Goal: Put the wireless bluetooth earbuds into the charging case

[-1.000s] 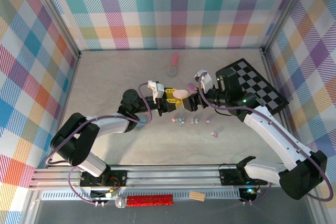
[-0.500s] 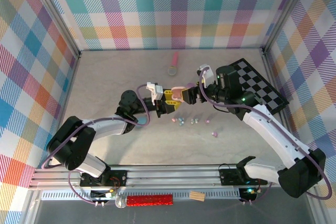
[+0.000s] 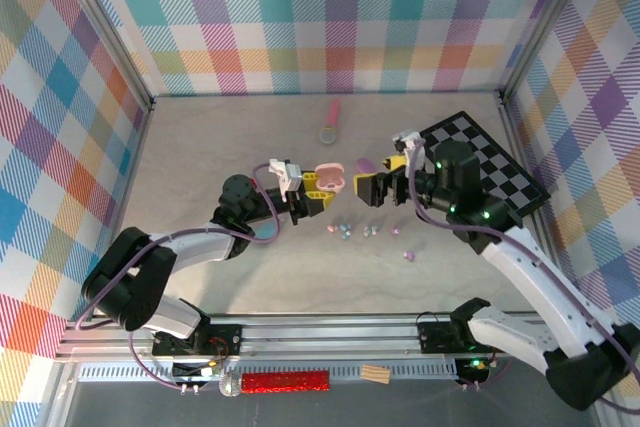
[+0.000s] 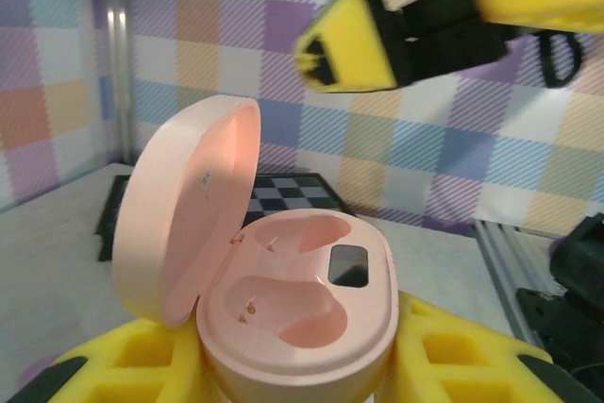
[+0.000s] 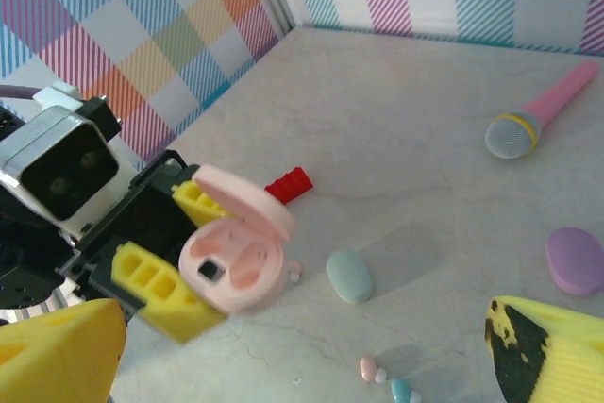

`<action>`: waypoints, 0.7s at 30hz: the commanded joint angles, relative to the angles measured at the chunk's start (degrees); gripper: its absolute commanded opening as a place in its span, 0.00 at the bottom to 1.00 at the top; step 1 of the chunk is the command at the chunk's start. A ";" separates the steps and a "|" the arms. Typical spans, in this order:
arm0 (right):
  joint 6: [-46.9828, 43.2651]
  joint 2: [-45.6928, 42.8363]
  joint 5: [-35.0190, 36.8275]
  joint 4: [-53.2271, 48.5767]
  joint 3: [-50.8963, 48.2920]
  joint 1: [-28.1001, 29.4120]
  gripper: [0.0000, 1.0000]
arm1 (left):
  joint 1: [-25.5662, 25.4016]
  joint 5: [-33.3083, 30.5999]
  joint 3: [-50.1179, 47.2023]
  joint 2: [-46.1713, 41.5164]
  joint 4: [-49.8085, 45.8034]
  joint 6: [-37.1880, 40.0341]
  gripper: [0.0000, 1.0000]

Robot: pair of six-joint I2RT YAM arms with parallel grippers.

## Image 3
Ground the red glitter microphone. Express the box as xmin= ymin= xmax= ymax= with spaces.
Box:
xmin=218 ymin=369 xmax=331 ymax=398

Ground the black grey checkerboard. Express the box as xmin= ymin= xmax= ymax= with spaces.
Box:
xmin=418 ymin=111 xmax=552 ymax=221

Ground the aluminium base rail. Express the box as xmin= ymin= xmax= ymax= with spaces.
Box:
xmin=54 ymin=311 xmax=551 ymax=362

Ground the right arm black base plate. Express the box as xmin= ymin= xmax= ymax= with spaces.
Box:
xmin=416 ymin=314 xmax=512 ymax=356

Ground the pink toy microphone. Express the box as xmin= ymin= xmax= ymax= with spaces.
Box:
xmin=318 ymin=98 xmax=342 ymax=146

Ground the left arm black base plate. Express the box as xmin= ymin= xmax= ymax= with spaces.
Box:
xmin=151 ymin=322 xmax=245 ymax=357

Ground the aluminium frame post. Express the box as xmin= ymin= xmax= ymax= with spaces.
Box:
xmin=52 ymin=0 xmax=155 ymax=113
xmin=497 ymin=0 xmax=599 ymax=106

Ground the pink earbud charging case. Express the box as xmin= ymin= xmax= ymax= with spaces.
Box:
xmin=315 ymin=162 xmax=347 ymax=194

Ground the white slotted cable duct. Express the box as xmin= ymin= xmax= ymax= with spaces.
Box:
xmin=78 ymin=363 xmax=460 ymax=383

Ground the small cork block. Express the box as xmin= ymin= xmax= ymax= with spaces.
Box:
xmin=360 ymin=364 xmax=392 ymax=385

